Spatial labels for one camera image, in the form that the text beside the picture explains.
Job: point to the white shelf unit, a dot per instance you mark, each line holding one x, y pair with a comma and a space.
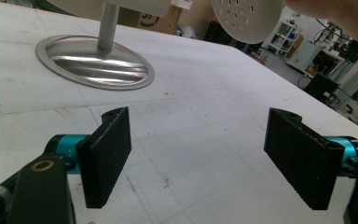
284, 34

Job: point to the cardboard box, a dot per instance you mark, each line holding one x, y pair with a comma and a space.
164, 25

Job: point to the grey cabinet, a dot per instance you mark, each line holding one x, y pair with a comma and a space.
304, 56

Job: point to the metal utensil stand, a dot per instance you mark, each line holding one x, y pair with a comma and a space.
90, 62

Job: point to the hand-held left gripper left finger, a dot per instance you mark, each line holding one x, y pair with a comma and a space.
105, 155

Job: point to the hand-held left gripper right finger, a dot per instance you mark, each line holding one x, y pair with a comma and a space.
304, 161

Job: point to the beige perforated skimmer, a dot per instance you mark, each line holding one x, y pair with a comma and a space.
261, 31

